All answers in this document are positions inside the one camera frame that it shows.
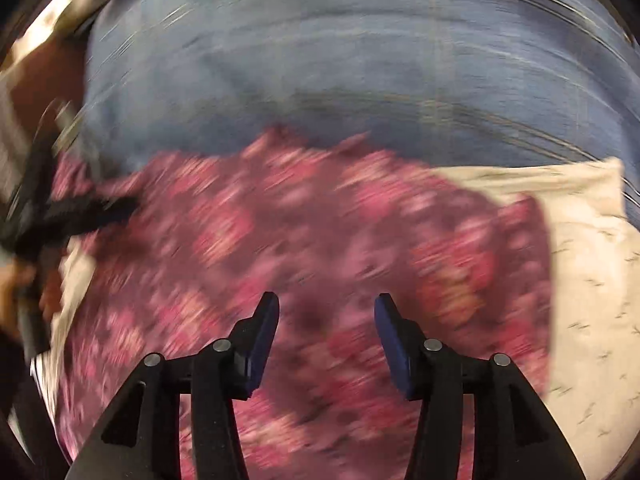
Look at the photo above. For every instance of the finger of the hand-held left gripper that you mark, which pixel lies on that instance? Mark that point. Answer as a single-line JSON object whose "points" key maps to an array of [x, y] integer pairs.
{"points": [[100, 214]]}

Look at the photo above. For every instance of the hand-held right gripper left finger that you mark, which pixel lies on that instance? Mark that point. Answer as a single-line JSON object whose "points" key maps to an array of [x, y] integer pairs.
{"points": [[262, 340]]}

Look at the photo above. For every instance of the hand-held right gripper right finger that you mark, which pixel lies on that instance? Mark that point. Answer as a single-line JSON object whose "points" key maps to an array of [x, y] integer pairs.
{"points": [[392, 345]]}

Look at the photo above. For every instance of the pink floral garment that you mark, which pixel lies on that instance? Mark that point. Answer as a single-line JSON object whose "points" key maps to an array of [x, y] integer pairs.
{"points": [[300, 220]]}

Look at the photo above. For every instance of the cream leaf-print sheet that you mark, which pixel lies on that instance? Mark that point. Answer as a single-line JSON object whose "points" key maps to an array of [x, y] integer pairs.
{"points": [[590, 260]]}

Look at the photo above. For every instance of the blue plaid blanket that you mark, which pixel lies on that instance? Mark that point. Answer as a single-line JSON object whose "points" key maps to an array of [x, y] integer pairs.
{"points": [[350, 60]]}

